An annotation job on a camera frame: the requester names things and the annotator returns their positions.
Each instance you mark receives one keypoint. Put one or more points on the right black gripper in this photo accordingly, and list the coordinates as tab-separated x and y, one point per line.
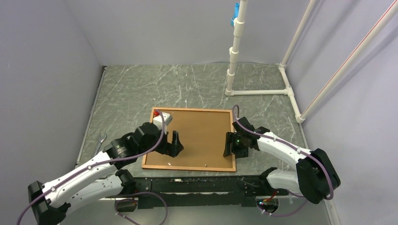
230	137

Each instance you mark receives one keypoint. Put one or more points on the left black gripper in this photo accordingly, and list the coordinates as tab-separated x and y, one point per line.
176	146

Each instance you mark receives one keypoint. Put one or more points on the wooden picture frame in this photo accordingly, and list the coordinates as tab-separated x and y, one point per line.
189	169

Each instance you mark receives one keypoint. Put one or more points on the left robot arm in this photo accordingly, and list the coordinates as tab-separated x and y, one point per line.
102	176

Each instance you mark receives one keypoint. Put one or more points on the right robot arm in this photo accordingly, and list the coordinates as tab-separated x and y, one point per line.
313	177

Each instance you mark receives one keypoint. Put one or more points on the silver wrench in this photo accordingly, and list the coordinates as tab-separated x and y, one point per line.
100	139

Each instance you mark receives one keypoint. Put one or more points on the blue clip on pipe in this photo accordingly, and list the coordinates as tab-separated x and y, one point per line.
235	14

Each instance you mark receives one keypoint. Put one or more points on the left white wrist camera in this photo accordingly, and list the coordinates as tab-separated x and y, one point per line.
161	119

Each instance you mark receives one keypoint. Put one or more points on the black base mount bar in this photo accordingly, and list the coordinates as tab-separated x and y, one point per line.
201	191

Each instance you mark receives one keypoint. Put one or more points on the aluminium rail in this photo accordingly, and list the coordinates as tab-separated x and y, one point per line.
203	209

